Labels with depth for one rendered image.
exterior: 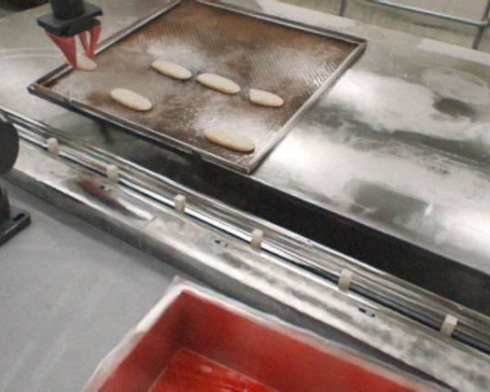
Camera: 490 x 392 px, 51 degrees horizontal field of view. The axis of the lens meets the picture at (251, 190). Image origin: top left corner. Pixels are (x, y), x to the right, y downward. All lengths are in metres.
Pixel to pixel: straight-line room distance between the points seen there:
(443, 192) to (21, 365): 0.63
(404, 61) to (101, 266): 0.75
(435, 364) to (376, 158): 0.37
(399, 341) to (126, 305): 0.35
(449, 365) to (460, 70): 0.68
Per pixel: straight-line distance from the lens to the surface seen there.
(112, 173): 0.88
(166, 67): 1.10
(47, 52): 1.49
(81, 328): 0.70
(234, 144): 0.88
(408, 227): 0.79
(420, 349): 0.67
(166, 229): 0.76
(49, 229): 0.85
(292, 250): 0.76
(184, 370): 0.64
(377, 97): 1.04
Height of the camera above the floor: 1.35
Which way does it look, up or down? 35 degrees down
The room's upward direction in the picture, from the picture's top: 6 degrees clockwise
